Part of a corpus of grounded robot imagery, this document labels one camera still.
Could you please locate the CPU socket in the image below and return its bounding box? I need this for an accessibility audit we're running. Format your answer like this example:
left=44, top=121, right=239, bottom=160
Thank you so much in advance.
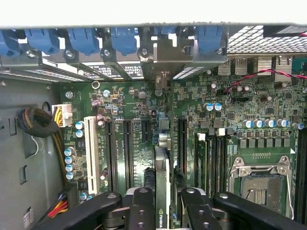
left=229, top=155, right=296, bottom=221

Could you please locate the white power connector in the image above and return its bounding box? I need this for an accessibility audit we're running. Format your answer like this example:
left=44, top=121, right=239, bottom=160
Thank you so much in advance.
left=51, top=102, right=73, bottom=128

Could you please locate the short black expansion slot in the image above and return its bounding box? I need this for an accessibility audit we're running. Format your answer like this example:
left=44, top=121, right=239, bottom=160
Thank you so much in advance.
left=141, top=119, right=151, bottom=142

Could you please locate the black RAM slot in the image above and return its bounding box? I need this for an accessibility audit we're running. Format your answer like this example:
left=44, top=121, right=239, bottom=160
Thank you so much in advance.
left=207, top=135, right=214, bottom=196
left=221, top=135, right=228, bottom=192
left=296, top=129, right=303, bottom=223
left=302, top=129, right=307, bottom=225
left=214, top=128, right=226, bottom=196

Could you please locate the red yellow wire bundle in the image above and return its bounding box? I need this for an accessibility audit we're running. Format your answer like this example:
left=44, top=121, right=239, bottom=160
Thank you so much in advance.
left=46, top=193, right=70, bottom=218

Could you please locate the silver power supply unit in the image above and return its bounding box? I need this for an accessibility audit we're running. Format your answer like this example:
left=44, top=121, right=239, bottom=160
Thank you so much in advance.
left=0, top=76, right=70, bottom=230

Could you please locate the black sleeved power cable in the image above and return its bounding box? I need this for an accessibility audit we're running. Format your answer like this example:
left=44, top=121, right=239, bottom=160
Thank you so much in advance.
left=17, top=107, right=69, bottom=185

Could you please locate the metal locking lever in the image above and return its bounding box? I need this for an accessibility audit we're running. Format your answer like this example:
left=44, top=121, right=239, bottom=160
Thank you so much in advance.
left=285, top=165, right=295, bottom=220

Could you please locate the white expansion slot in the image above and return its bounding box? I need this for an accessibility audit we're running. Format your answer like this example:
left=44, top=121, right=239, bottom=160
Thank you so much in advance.
left=83, top=116, right=100, bottom=195

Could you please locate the dark grey open PC case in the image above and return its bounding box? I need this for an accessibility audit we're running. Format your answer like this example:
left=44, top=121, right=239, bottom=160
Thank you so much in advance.
left=0, top=20, right=307, bottom=230

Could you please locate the blue card retention clip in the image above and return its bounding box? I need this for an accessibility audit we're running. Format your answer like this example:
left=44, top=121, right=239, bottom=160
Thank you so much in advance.
left=67, top=27, right=101, bottom=56
left=0, top=29, right=21, bottom=58
left=24, top=28, right=60, bottom=55
left=153, top=26, right=178, bottom=35
left=110, top=27, right=139, bottom=56
left=193, top=25, right=224, bottom=55

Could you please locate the teal rear port connector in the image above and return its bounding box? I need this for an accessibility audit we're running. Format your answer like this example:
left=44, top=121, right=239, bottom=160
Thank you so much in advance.
left=291, top=57, right=307, bottom=75

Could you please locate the silver USB port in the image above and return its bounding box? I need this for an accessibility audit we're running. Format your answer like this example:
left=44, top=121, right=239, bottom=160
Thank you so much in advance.
left=217, top=57, right=233, bottom=76
left=234, top=57, right=248, bottom=75

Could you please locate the green motherboard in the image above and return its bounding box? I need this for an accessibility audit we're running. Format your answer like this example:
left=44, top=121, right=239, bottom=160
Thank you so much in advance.
left=51, top=74, right=307, bottom=230

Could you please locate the black case fan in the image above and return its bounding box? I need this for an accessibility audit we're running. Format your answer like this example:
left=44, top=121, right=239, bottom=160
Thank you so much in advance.
left=262, top=25, right=307, bottom=39

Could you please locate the red black twisted wire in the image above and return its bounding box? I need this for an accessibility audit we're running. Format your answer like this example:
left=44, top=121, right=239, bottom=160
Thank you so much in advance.
left=224, top=68, right=307, bottom=93

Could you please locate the metal socket cover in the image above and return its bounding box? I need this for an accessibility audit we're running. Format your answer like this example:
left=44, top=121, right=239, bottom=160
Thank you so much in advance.
left=229, top=155, right=293, bottom=180

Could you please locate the silver rear port housing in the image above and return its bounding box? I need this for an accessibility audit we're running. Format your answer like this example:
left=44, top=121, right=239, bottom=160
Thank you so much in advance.
left=257, top=56, right=273, bottom=74
left=274, top=55, right=293, bottom=83

